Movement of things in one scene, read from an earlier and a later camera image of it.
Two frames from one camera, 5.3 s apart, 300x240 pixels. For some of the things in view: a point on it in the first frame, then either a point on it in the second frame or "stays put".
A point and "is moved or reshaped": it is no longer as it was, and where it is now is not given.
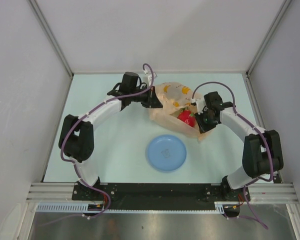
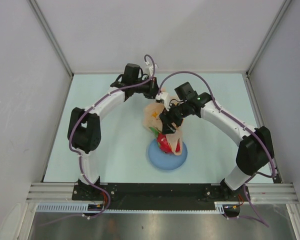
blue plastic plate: x=166 y=153 stays put
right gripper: x=203 y=127 → x=167 y=124
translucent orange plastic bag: x=174 y=97 is moved or reshaped
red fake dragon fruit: x=186 y=116 → x=163 y=143
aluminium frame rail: x=261 y=192 stays put
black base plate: x=159 y=196 stays put
